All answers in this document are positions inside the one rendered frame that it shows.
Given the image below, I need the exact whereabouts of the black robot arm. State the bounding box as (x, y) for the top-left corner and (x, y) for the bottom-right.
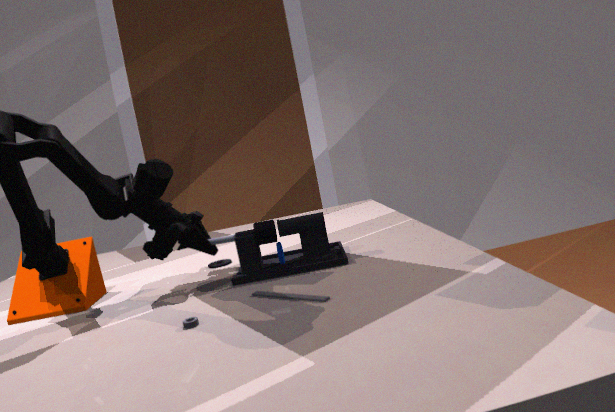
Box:
(0, 110), (173, 281)

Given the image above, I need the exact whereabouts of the grey metal rod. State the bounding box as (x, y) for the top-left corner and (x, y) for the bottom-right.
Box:
(208, 234), (235, 245)

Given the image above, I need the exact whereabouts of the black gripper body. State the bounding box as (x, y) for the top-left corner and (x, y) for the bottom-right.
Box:
(146, 200), (204, 255)

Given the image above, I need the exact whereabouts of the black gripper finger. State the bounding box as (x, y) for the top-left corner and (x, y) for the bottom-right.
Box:
(196, 221), (219, 253)
(177, 225), (217, 256)

